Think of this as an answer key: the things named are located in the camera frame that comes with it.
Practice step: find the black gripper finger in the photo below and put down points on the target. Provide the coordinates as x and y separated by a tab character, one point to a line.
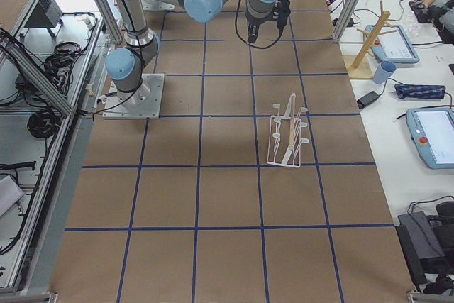
253	29

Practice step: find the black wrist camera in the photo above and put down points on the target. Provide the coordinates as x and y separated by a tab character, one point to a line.
281	12

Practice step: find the wooden mug tree stand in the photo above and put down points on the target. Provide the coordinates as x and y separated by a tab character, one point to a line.
356	67

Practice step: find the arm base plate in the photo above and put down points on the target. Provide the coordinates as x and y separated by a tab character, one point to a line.
144	104
156	6

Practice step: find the teach pendant tablet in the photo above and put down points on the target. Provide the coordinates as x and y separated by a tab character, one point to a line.
431	130
393	44

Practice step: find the blue cup on desk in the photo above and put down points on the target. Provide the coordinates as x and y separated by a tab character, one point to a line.
383	72

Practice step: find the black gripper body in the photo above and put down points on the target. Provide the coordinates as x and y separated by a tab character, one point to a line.
254	25

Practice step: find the white wire cup rack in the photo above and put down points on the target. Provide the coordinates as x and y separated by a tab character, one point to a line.
285	139

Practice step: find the blue plaid pencil case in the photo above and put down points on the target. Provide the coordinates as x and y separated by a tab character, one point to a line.
420	91

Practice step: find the far teach pendant tablet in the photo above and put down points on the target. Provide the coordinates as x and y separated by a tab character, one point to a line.
393	44

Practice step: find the black power adapter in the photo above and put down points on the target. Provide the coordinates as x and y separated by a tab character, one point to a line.
367	99

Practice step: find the near teach pendant tablet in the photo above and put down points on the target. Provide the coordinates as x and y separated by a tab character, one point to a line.
431	130

